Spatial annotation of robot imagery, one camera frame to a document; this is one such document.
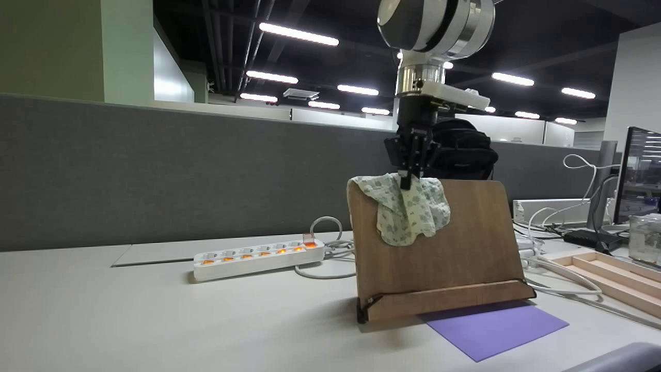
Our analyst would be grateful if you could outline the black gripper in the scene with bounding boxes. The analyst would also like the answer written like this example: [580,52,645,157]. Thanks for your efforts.
[384,94,441,192]

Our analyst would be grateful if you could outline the white floral cloth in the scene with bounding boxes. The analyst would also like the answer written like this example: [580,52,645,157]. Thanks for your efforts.
[349,171,455,251]

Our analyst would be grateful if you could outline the wooden book stand board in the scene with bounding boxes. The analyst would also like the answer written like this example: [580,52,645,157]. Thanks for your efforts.
[344,175,538,326]

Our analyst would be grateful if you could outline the black backpack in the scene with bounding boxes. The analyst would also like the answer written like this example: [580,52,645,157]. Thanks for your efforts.
[381,118,500,184]

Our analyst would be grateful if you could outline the grey ceiling unit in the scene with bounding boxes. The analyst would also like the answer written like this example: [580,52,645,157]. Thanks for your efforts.
[280,85,319,104]

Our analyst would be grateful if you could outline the white power strip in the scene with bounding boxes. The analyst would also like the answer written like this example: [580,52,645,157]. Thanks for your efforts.
[189,236,329,283]

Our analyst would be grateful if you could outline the purple paper sheet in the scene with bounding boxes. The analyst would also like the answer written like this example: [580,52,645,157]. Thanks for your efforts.
[420,301,572,363]

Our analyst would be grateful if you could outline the grey monitor stand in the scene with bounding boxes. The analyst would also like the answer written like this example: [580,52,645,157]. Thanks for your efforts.
[561,139,625,254]

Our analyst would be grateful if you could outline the narrow green pillar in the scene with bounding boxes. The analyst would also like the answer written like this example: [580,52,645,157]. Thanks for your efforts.
[184,61,212,106]

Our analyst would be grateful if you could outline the black computer monitor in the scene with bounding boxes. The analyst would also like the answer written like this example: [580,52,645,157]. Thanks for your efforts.
[613,125,661,227]

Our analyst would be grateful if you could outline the clear plastic box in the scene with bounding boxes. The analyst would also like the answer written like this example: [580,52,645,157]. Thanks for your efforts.
[628,212,661,268]

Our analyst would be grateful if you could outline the grey office partition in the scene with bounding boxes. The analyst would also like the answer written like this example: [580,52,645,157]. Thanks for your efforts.
[0,94,623,254]

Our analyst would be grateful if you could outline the wide green pillar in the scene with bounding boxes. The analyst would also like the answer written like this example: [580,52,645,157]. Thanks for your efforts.
[0,0,154,106]

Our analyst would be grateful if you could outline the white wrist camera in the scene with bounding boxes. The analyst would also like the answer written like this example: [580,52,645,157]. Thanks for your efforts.
[411,79,494,114]

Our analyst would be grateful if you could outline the white power strip cord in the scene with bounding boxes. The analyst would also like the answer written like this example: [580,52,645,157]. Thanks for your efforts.
[293,213,359,281]

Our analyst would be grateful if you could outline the white hanging cable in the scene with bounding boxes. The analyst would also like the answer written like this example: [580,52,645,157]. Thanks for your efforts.
[560,151,610,202]

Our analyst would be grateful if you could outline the wooden tray frame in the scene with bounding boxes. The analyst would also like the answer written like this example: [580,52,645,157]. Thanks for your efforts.
[541,251,661,321]

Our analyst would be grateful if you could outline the grey padded rail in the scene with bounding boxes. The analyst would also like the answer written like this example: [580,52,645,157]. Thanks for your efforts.
[561,341,661,372]

